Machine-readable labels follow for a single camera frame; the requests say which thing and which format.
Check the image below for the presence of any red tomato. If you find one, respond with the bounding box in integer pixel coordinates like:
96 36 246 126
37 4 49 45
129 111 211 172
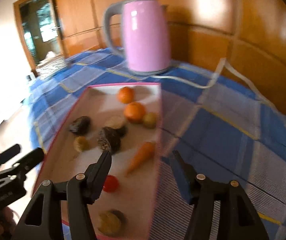
103 175 119 193

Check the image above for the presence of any tan round potato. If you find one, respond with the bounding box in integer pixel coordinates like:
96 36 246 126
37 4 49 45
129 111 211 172
74 136 90 152

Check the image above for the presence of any dark wrinkled round fruit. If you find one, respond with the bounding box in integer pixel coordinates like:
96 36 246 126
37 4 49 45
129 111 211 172
97 127 121 155

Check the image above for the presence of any dark brown wedge piece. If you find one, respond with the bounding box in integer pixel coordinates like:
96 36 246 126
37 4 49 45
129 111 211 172
69 116 91 135

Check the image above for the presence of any orange carrot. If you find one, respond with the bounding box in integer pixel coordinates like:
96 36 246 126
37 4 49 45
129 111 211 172
126 141 156 175

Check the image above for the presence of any cut dark cylinder vegetable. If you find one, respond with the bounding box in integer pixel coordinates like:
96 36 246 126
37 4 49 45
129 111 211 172
104 115 127 137

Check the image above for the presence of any large orange tangerine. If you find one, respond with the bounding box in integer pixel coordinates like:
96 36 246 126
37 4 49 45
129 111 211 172
123 102 146 124

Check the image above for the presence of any small tan round fruit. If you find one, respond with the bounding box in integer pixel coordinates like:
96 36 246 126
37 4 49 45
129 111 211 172
142 112 158 129

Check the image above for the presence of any small orange tangerine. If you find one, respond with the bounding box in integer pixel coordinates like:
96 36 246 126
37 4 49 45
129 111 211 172
117 87 135 104

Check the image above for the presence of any pink edged cardboard tray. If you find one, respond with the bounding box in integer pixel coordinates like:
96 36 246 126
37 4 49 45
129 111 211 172
31 82 163 240

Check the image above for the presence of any blue plaid tablecloth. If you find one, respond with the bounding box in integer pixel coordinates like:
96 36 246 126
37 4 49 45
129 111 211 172
28 49 286 239

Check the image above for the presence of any silver patterned tissue box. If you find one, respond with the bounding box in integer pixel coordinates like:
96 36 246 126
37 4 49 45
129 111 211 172
36 51 67 79

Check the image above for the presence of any wooden glass door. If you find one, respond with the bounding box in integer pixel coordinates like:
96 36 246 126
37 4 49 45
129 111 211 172
14 0 63 77

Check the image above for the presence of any pink electric kettle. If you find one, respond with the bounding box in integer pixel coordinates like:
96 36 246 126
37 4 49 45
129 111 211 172
102 0 171 76

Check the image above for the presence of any white power cable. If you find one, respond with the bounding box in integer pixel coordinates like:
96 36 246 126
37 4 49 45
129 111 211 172
150 57 286 140

